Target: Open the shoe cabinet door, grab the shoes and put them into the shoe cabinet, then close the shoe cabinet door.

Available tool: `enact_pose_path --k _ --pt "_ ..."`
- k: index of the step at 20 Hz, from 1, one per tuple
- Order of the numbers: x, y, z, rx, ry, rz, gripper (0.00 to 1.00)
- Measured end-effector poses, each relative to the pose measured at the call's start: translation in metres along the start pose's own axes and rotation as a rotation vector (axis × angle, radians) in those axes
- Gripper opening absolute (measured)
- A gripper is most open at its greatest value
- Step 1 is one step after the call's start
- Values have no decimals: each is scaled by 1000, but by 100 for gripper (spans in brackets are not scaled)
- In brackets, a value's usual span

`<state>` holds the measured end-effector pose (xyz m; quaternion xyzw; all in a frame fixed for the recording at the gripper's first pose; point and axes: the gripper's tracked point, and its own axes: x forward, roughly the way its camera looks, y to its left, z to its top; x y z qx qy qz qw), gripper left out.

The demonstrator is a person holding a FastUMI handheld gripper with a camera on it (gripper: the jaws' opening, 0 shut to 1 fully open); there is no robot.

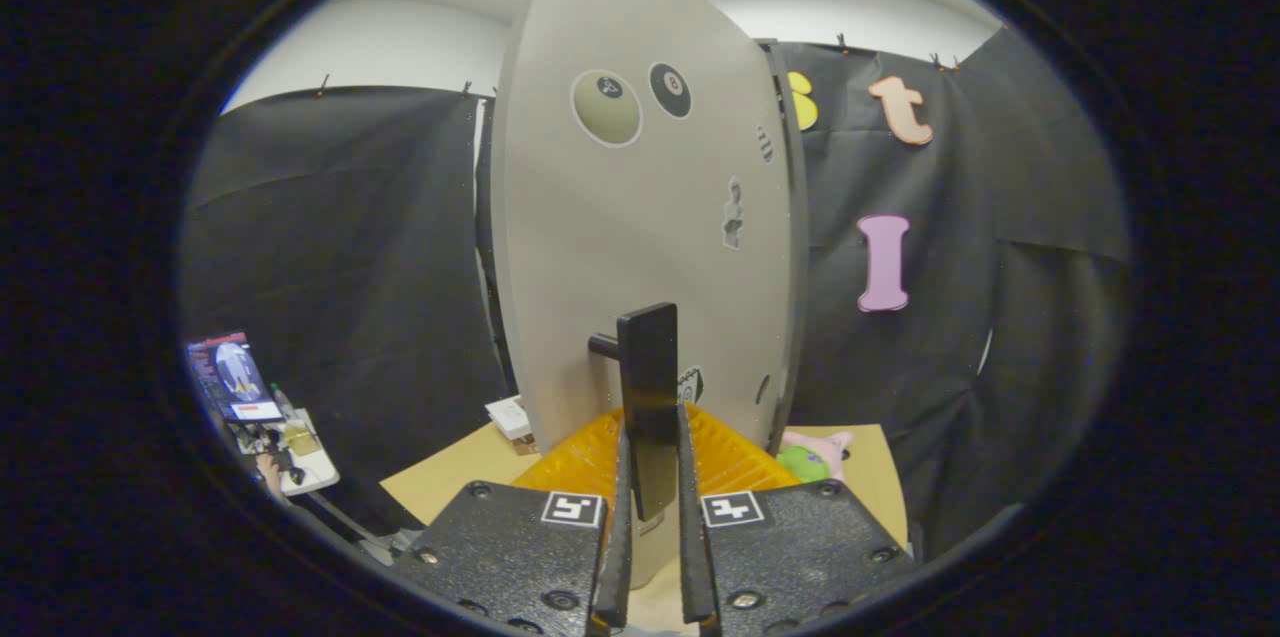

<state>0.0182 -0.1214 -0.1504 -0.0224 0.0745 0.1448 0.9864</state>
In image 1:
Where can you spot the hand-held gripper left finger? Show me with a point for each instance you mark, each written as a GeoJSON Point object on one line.
{"type": "Point", "coordinates": [500, 547]}

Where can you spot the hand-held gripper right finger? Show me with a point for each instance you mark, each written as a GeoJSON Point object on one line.
{"type": "Point", "coordinates": [800, 547]}

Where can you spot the grey shoe cabinet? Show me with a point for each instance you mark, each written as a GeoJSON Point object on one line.
{"type": "Point", "coordinates": [798, 217]}

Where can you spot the pink green plush toy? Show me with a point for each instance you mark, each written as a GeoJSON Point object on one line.
{"type": "Point", "coordinates": [805, 462]}

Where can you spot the small white box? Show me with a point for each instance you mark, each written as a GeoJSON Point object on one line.
{"type": "Point", "coordinates": [510, 417]}

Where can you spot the white side table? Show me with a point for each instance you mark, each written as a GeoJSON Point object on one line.
{"type": "Point", "coordinates": [318, 473]}

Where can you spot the small tan box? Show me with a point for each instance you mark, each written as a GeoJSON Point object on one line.
{"type": "Point", "coordinates": [302, 440]}

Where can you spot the green bottle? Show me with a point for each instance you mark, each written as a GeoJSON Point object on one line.
{"type": "Point", "coordinates": [282, 402]}

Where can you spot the laptop screen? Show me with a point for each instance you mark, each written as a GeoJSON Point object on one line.
{"type": "Point", "coordinates": [235, 377]}

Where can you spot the black backdrop cloth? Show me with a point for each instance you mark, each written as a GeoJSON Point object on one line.
{"type": "Point", "coordinates": [330, 247]}

